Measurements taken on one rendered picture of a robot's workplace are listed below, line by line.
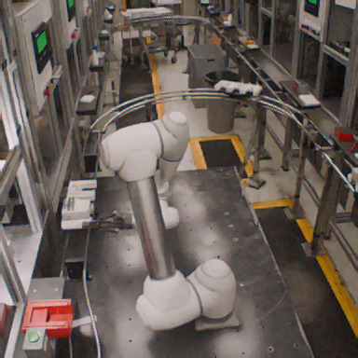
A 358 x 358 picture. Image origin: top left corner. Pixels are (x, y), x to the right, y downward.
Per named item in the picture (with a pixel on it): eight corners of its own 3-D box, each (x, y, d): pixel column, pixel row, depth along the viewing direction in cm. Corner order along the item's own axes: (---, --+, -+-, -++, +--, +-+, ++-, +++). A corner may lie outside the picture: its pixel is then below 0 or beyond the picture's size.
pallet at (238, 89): (213, 96, 338) (214, 85, 333) (220, 90, 349) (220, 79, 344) (256, 103, 323) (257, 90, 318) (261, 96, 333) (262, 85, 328)
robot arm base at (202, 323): (229, 286, 176) (229, 278, 173) (240, 327, 157) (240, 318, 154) (188, 291, 175) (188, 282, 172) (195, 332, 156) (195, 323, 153)
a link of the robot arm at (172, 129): (176, 135, 158) (144, 144, 153) (184, 100, 144) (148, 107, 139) (192, 159, 150) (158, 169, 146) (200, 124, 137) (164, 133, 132)
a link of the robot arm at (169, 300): (205, 323, 146) (152, 346, 139) (187, 307, 161) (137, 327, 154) (161, 119, 135) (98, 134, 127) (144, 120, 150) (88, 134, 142)
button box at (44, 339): (50, 369, 119) (41, 348, 113) (26, 369, 119) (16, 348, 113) (53, 348, 126) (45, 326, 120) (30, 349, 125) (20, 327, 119)
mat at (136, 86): (180, 189, 362) (180, 187, 362) (114, 194, 360) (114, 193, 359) (150, 35, 866) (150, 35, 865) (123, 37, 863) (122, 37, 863)
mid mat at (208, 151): (262, 185, 362) (262, 184, 361) (201, 189, 360) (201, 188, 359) (237, 134, 448) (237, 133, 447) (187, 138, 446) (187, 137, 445)
